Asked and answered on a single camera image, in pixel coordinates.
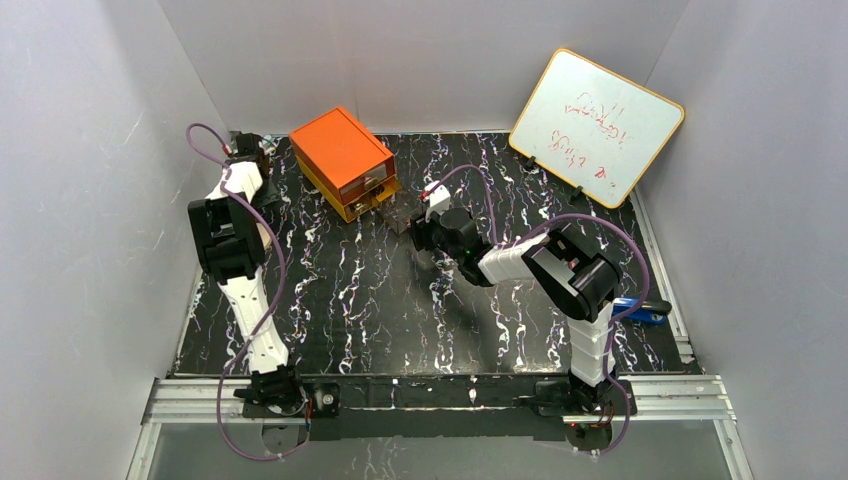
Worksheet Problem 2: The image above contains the orange drawer organizer box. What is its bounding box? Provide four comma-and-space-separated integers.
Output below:
289, 106, 401, 223

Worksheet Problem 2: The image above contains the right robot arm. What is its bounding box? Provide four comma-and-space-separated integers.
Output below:
409, 208, 623, 388

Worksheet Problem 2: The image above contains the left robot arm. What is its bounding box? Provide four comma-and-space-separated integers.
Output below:
187, 132, 289, 375

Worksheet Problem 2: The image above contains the yellow framed whiteboard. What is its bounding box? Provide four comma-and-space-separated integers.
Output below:
509, 49, 685, 209

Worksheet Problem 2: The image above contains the blue black stapler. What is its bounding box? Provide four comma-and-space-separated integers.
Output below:
613, 297, 672, 325

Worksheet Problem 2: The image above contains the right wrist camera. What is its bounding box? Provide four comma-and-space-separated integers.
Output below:
421, 182, 451, 221

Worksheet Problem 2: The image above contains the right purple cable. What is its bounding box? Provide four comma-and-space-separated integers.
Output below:
421, 164, 652, 457

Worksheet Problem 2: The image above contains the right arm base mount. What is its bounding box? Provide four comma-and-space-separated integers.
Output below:
531, 378, 638, 419

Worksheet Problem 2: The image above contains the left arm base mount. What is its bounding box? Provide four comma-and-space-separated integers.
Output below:
233, 366, 341, 419

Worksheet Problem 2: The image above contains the aluminium rail frame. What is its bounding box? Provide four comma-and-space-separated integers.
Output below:
128, 374, 752, 479

